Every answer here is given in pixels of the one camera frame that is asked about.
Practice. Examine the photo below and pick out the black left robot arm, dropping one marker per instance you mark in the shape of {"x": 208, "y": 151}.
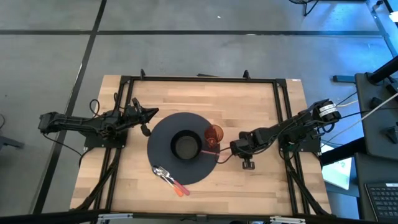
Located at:
{"x": 74, "y": 122}

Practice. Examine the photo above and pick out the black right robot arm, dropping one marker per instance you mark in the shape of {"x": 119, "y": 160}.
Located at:
{"x": 280, "y": 130}

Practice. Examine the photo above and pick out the black aluminium table frame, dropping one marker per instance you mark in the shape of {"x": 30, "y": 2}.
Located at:
{"x": 202, "y": 79}

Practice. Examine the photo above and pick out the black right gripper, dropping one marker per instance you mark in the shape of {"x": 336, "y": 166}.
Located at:
{"x": 239, "y": 146}

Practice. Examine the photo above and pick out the grey chair leg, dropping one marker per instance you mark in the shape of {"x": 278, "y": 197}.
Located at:
{"x": 11, "y": 142}

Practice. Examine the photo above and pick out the orange faceted plastic tumbler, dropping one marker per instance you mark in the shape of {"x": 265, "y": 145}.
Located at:
{"x": 214, "y": 133}

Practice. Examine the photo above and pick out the black diagonal beam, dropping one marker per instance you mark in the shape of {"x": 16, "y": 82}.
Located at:
{"x": 339, "y": 154}

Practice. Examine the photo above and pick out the dark grey side desk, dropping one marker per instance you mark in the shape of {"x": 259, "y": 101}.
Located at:
{"x": 373, "y": 143}

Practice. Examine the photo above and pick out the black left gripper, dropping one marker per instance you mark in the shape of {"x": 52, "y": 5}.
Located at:
{"x": 136, "y": 113}

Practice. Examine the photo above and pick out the round black woven placemat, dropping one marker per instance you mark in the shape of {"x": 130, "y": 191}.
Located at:
{"x": 161, "y": 161}

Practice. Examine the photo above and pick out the black pole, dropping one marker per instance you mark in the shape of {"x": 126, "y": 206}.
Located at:
{"x": 385, "y": 71}

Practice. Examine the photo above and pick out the silver metal bracket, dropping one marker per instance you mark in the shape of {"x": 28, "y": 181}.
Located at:
{"x": 115, "y": 216}
{"x": 287, "y": 220}

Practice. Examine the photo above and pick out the white sheet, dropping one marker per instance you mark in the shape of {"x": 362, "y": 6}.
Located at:
{"x": 337, "y": 175}

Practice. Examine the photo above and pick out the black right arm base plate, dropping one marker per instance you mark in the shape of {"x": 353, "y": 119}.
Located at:
{"x": 311, "y": 147}

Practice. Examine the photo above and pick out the pink drinking straw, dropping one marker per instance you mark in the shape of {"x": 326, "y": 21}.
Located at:
{"x": 210, "y": 152}

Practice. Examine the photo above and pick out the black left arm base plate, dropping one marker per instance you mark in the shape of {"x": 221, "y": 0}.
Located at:
{"x": 93, "y": 142}

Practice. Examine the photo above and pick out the black keyboard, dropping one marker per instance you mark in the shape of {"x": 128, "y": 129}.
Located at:
{"x": 384, "y": 200}

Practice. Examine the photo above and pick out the black bowl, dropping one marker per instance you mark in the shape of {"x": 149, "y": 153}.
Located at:
{"x": 186, "y": 146}

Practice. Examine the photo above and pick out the blue floor bar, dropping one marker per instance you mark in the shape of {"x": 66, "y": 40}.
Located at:
{"x": 343, "y": 79}

